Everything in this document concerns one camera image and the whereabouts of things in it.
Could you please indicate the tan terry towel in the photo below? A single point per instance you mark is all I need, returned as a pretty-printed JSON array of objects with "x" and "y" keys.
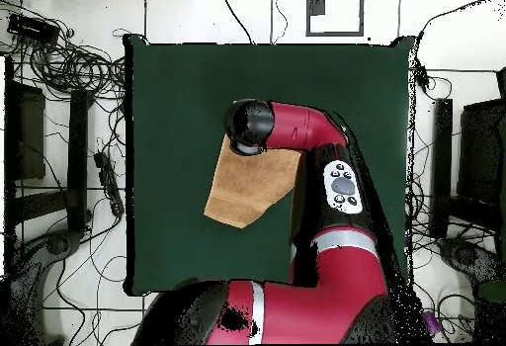
[{"x": 249, "y": 188}]

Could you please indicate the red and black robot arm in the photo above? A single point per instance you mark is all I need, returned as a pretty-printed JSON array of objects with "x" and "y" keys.
[{"x": 340, "y": 282}]

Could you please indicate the dark flat panel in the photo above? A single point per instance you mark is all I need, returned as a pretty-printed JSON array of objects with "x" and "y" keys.
[{"x": 29, "y": 132}]

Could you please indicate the dark green table cloth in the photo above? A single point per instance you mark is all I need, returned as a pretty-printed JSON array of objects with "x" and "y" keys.
[{"x": 178, "y": 97}]

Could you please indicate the black power strip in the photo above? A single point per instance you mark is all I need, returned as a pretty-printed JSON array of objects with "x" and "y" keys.
[{"x": 109, "y": 184}]

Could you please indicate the grey stand base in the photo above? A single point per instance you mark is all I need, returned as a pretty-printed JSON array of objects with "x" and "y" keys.
[
  {"x": 57, "y": 244},
  {"x": 462, "y": 255}
]

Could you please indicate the purple small object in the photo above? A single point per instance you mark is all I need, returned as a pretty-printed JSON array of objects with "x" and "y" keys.
[{"x": 434, "y": 324}]

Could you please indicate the black electronics box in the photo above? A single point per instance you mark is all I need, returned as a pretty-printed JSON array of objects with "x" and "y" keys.
[{"x": 31, "y": 27}]

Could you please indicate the grey square floor frame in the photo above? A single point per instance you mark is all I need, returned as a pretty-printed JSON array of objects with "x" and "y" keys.
[{"x": 307, "y": 10}]

